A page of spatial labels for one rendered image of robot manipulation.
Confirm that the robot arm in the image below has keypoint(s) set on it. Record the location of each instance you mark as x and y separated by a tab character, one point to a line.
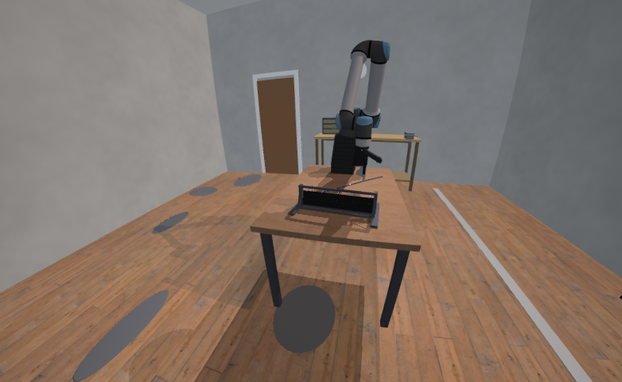
360	128

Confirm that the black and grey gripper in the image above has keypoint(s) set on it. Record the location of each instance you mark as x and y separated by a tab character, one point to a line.
360	159

